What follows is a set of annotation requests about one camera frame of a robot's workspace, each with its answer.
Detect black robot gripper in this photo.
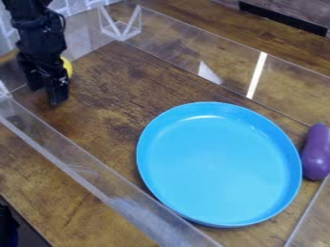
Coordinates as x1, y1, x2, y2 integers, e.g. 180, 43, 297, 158
15, 18, 72, 106

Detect yellow lemon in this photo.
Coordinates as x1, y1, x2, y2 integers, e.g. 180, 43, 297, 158
60, 56, 74, 78

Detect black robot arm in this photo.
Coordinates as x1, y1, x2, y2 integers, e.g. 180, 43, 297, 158
1, 0, 69, 105

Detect blue round tray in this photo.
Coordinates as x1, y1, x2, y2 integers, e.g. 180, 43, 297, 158
136, 102, 302, 228

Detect dark object at table edge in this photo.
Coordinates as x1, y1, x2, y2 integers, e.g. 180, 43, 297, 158
0, 204, 19, 247

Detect black baseboard strip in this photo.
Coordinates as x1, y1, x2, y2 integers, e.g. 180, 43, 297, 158
238, 1, 327, 37

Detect purple toy eggplant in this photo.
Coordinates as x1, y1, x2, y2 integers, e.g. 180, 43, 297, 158
301, 123, 330, 180

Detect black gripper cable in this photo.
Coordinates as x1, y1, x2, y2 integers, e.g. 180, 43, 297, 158
45, 11, 67, 37

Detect clear acrylic enclosure wall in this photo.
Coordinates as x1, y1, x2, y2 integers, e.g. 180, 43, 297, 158
0, 0, 330, 247

